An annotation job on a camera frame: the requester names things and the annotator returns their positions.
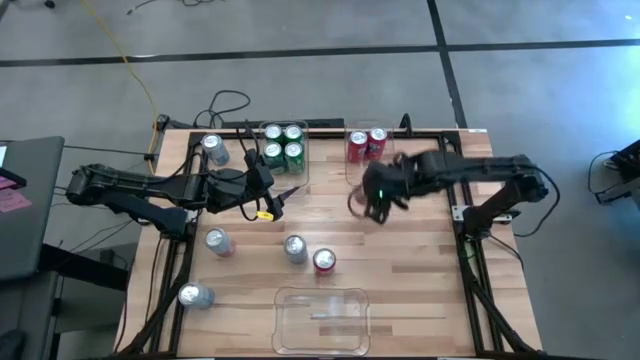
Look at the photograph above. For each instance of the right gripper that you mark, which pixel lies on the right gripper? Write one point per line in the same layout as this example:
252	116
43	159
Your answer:
407	175

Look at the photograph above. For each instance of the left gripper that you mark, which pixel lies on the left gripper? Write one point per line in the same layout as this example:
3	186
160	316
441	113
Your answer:
225	192

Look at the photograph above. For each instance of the red Fanta can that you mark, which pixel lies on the red Fanta can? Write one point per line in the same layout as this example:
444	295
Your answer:
356	205
377	142
324	260
357	145

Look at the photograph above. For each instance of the white blue soda can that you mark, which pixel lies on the white blue soda can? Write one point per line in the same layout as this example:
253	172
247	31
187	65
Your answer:
194	295
215	147
295	247

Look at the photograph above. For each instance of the green Sprite can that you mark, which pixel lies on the green Sprite can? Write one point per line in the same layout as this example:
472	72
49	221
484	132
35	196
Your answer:
273	131
293	132
274	152
294	152

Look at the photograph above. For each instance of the white pink soda can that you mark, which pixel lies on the white pink soda can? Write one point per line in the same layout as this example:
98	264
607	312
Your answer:
218	241

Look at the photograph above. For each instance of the clear plastic bin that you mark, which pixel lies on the clear plastic bin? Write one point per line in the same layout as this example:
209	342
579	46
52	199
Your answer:
320	325
350	172
280	181

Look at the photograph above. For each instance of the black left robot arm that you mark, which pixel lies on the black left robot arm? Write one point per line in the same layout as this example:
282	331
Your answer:
125	182

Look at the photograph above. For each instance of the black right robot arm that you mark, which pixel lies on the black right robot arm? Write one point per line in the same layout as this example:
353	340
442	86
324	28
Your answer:
480	167

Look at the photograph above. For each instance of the grey side desk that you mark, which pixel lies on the grey side desk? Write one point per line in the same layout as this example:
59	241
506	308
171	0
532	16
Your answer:
35	235

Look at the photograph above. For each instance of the black floor stand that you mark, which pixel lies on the black floor stand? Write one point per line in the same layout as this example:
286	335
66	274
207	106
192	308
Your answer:
625	170

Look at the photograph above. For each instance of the pink sticky notes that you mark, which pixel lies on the pink sticky notes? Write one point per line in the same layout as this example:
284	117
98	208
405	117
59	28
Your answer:
12	200

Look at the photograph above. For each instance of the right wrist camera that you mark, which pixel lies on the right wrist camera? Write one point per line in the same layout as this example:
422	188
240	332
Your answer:
382	190

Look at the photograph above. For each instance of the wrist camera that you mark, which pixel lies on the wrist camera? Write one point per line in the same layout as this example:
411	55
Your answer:
382	190
260	179

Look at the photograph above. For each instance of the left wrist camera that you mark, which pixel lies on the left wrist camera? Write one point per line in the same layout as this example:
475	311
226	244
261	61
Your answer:
260	179

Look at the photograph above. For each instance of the black aluminium table frame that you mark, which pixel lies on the black aluminium table frame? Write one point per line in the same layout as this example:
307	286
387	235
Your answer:
325	136

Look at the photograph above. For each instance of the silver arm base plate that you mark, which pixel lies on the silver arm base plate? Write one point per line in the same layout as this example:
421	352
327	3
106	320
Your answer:
457	212

